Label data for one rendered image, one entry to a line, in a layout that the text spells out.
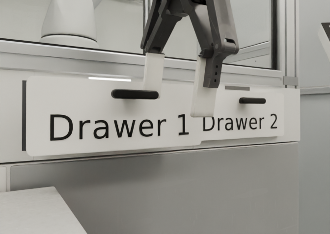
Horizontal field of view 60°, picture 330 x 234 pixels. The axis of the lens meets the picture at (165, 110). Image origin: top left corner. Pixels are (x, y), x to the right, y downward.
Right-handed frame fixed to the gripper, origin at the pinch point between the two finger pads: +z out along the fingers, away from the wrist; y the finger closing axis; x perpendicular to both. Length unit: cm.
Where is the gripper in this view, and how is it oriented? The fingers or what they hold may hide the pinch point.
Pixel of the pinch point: (173, 97)
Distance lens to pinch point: 39.5
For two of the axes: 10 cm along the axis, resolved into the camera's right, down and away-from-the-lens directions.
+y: -4.8, -2.0, 8.5
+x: -8.7, -0.1, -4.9
